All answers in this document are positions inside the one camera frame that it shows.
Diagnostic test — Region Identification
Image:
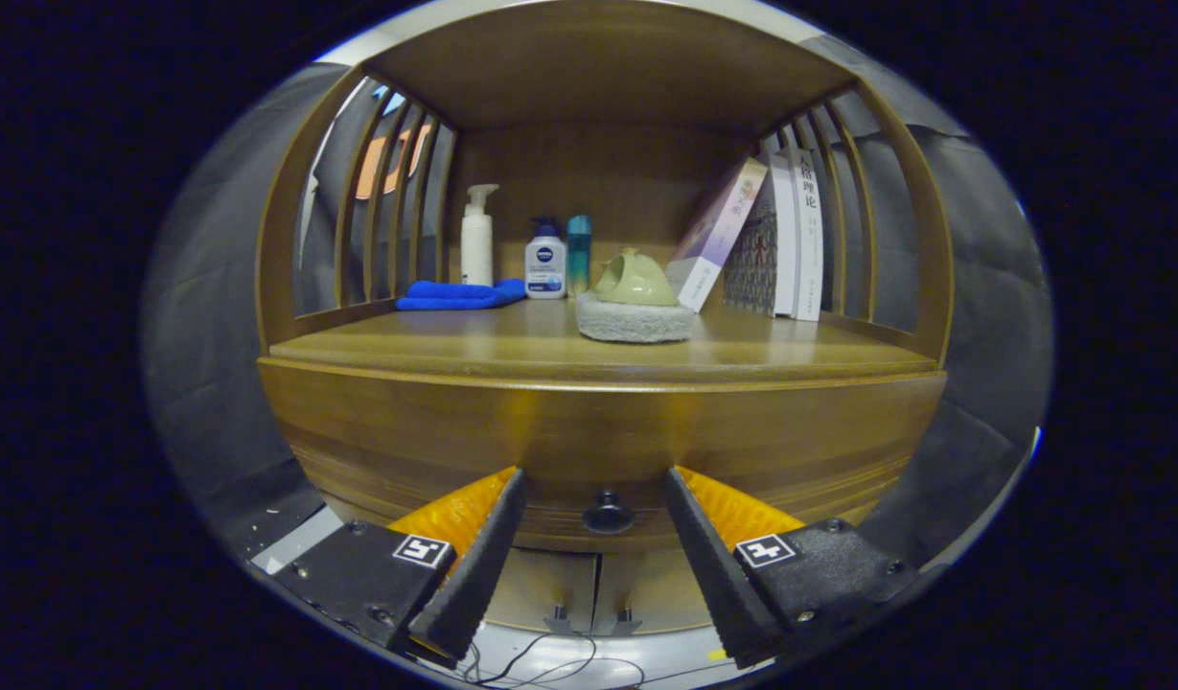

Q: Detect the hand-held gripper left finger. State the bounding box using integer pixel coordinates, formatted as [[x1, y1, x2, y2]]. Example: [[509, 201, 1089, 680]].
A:
[[272, 467, 529, 669]]

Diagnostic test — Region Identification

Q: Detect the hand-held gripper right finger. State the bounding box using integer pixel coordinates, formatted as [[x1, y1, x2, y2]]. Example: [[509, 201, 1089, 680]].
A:
[[665, 465, 920, 670]]

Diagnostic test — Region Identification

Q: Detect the black drawer knob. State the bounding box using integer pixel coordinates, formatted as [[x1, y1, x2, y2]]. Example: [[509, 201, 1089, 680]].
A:
[[582, 491, 635, 535]]

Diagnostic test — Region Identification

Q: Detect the wooden drawer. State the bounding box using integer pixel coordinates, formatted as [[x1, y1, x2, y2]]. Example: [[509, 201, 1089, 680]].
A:
[[258, 359, 949, 555]]

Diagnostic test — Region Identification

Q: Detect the green handled scrub sponge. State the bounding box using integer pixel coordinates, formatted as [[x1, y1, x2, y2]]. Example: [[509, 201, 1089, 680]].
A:
[[575, 248, 697, 344]]

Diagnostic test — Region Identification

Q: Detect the wooden cabinet door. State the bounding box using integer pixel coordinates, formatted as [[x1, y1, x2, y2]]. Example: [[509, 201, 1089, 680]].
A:
[[593, 554, 714, 633], [483, 551, 599, 633]]

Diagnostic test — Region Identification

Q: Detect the wooden countertop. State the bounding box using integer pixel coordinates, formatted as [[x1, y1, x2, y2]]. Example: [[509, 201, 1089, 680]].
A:
[[269, 297, 937, 384]]

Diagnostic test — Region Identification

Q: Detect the wooden cabinet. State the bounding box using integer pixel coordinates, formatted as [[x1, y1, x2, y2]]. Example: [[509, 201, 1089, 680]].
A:
[[255, 0, 956, 638]]

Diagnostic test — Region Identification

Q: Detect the blue folded cloth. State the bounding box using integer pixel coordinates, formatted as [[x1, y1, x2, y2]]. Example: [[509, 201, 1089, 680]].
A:
[[395, 279, 528, 311]]

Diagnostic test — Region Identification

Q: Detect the dark patterned book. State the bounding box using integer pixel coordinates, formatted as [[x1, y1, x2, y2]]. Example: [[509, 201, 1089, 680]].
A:
[[721, 206, 779, 315]]

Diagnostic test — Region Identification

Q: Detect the white blue lotion bottle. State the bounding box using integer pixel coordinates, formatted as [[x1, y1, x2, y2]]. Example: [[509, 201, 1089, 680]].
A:
[[524, 218, 567, 300]]

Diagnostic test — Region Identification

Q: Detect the white pump bottle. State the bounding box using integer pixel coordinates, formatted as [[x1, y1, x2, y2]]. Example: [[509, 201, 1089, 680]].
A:
[[460, 184, 499, 287]]

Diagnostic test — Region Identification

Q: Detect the purple white book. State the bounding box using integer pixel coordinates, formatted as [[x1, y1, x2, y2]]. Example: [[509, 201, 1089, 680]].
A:
[[665, 158, 770, 313]]

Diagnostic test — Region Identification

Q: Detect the teal slim bottle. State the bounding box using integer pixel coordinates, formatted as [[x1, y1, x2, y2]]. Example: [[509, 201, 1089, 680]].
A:
[[566, 215, 592, 296]]

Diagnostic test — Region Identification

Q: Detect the black floor cable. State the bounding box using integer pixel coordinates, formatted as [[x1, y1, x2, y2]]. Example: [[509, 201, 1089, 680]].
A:
[[459, 628, 647, 689]]

